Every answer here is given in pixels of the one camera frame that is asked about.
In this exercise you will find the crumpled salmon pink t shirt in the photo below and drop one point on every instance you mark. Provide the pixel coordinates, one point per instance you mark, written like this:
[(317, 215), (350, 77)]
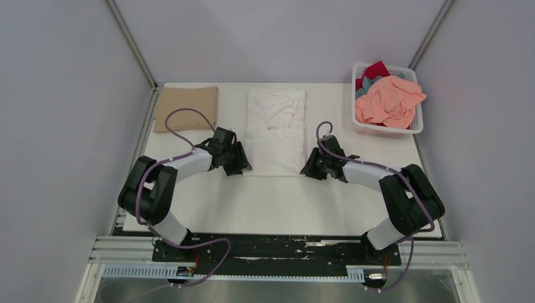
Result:
[(390, 102)]

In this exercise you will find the red t shirt in basket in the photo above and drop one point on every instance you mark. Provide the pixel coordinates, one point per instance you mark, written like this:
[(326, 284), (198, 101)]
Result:
[(376, 69)]

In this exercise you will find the aluminium table edge rail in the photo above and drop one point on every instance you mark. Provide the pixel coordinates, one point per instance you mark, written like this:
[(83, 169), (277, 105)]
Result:
[(132, 249)]

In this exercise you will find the right aluminium frame post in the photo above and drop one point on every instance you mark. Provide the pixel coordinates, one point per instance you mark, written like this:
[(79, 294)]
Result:
[(441, 16)]

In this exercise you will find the left aluminium frame post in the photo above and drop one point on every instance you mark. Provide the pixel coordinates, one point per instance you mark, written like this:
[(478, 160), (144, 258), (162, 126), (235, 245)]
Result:
[(131, 42)]

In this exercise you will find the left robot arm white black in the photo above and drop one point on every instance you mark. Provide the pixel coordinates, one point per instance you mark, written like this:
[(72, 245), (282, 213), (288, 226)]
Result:
[(147, 193)]

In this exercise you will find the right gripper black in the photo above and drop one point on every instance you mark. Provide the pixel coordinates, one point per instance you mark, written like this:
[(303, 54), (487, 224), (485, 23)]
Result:
[(310, 170)]

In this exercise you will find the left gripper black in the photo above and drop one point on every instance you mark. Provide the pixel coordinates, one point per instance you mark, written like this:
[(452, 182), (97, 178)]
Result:
[(242, 162)]

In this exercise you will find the folded tan t shirt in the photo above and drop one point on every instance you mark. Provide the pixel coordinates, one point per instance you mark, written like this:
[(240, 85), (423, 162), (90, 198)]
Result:
[(185, 109)]

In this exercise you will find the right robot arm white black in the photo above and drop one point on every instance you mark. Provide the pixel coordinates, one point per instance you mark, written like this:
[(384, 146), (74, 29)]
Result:
[(411, 201)]

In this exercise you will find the grey blue t shirt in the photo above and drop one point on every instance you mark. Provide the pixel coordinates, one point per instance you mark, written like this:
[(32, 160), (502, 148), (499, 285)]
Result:
[(365, 85)]

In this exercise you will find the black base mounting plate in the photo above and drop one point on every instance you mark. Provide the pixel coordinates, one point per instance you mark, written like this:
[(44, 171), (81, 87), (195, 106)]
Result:
[(275, 255)]

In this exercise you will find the white t shirt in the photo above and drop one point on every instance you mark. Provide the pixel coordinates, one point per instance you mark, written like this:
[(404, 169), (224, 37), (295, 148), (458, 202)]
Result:
[(275, 132)]

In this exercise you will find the white plastic laundry basket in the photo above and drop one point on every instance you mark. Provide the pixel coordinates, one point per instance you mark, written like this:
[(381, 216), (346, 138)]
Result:
[(376, 130)]

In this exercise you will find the aluminium frame post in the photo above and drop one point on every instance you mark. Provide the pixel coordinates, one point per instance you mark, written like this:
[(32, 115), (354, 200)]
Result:
[(131, 42), (441, 16)]

